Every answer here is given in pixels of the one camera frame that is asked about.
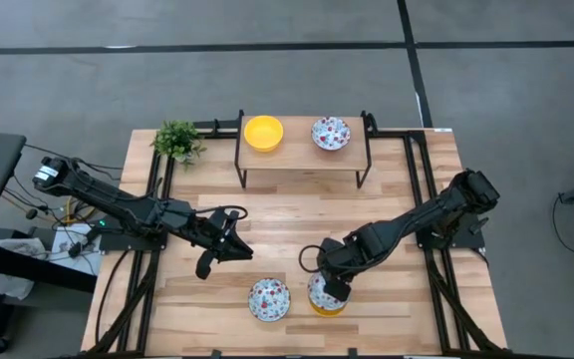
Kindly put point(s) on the small green artificial plant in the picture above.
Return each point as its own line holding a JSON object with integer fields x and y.
{"x": 178, "y": 140}

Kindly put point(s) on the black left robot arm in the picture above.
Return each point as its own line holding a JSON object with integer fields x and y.
{"x": 107, "y": 199}

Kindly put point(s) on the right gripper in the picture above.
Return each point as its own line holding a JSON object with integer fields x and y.
{"x": 339, "y": 259}

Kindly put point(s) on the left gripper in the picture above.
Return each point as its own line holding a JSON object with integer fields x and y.
{"x": 207, "y": 232}

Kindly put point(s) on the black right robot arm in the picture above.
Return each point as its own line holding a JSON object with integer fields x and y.
{"x": 416, "y": 219}

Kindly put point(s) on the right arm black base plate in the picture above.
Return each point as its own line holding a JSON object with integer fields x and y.
{"x": 466, "y": 239}

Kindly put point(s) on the floral bowl with red outside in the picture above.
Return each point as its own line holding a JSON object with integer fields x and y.
{"x": 319, "y": 296}
{"x": 331, "y": 133}
{"x": 269, "y": 299}

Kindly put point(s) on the white paper sheet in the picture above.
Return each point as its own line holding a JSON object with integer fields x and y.
{"x": 63, "y": 249}

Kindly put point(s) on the black aluminium table frame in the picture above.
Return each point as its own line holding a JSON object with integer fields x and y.
{"x": 396, "y": 133}

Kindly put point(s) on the yellow plastic bowl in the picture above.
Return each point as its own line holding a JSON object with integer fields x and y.
{"x": 263, "y": 133}
{"x": 326, "y": 313}

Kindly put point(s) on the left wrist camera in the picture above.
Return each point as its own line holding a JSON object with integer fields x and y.
{"x": 232, "y": 222}

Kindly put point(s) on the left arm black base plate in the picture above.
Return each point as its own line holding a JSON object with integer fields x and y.
{"x": 132, "y": 242}

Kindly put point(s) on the wooden shelf with black legs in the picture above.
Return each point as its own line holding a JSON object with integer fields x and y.
{"x": 297, "y": 149}

